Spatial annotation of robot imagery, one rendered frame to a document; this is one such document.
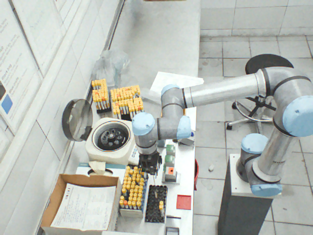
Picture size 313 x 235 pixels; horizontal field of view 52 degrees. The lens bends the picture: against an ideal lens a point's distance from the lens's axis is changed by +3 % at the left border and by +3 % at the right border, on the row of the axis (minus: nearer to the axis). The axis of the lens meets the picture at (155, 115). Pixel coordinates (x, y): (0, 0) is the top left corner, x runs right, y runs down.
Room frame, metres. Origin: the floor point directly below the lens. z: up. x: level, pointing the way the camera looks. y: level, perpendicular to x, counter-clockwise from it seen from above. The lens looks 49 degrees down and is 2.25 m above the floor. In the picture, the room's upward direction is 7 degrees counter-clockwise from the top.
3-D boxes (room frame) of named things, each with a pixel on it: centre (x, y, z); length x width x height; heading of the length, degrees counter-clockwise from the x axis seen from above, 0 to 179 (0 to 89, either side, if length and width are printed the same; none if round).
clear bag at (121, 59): (1.69, 0.23, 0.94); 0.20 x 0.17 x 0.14; 143
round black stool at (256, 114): (1.73, -0.86, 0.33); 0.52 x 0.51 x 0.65; 11
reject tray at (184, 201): (0.64, -0.08, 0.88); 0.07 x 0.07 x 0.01; 78
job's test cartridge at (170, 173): (0.77, -0.04, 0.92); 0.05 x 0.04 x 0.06; 76
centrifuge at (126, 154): (0.98, 0.22, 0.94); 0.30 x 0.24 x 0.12; 69
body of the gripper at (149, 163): (0.64, 0.05, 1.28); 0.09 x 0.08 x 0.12; 169
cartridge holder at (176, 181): (0.77, -0.04, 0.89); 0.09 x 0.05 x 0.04; 76
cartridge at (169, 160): (0.84, -0.04, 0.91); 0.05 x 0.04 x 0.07; 78
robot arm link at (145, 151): (0.65, 0.04, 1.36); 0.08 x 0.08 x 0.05
